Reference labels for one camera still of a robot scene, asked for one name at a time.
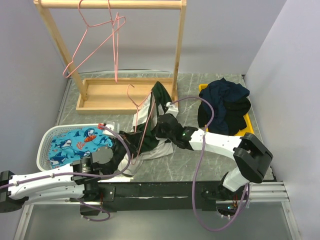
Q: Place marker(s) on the blue shark print cloth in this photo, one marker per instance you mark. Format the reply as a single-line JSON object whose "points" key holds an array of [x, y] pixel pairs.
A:
{"points": [[76, 144]]}

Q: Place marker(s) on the navy blue garment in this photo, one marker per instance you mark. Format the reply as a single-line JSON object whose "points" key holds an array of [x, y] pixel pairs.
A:
{"points": [[218, 92]]}

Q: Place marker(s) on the white plastic basket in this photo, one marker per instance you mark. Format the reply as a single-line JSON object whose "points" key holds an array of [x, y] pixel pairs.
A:
{"points": [[42, 160]]}

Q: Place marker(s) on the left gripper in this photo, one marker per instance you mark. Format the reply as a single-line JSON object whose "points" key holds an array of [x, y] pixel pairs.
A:
{"points": [[133, 138]]}

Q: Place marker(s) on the green and white t shirt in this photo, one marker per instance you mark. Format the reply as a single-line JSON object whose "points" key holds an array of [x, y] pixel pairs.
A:
{"points": [[152, 146]]}

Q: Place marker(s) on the wooden clothes rack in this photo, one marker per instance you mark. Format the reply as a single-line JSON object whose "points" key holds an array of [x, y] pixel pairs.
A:
{"points": [[102, 96]]}

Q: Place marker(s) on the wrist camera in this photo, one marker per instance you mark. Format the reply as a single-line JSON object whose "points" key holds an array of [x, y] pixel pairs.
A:
{"points": [[172, 109], [110, 129]]}

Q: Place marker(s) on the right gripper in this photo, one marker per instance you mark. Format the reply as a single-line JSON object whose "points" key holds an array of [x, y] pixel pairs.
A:
{"points": [[158, 133]]}

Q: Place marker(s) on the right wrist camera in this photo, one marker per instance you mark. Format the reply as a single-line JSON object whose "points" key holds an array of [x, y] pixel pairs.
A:
{"points": [[172, 109]]}

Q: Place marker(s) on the black garment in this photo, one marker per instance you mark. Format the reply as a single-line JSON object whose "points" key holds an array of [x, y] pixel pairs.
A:
{"points": [[235, 112]]}

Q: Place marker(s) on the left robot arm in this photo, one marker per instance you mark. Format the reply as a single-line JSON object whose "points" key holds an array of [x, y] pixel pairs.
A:
{"points": [[76, 180]]}

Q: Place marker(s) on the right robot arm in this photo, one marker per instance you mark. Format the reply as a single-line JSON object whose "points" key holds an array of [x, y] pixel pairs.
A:
{"points": [[251, 156]]}

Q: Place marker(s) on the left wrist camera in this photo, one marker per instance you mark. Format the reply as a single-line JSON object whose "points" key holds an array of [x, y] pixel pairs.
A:
{"points": [[110, 129]]}

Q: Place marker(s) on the yellow plastic tray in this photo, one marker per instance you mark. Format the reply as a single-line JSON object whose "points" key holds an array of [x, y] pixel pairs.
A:
{"points": [[246, 117]]}

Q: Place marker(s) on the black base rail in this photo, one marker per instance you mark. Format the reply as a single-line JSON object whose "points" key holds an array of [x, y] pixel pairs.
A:
{"points": [[173, 195]]}

